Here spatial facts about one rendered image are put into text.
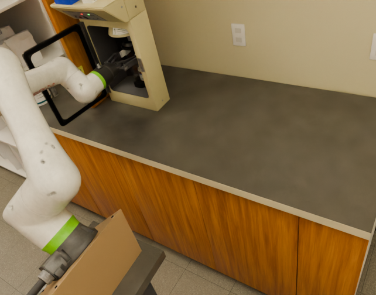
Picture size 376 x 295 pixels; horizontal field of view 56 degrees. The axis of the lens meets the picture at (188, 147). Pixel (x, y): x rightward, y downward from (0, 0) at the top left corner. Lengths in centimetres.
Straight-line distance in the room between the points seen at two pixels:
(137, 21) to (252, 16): 53
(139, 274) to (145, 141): 65
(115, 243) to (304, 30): 118
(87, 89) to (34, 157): 63
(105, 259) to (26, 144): 39
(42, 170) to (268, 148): 87
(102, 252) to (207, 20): 126
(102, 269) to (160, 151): 63
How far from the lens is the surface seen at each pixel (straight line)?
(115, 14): 150
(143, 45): 163
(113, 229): 107
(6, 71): 114
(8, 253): 288
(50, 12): 177
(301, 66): 178
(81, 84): 156
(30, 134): 102
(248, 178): 135
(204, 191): 150
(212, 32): 190
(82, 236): 109
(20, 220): 108
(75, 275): 102
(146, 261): 121
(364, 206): 129
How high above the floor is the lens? 193
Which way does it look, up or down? 41 degrees down
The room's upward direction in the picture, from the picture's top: 14 degrees counter-clockwise
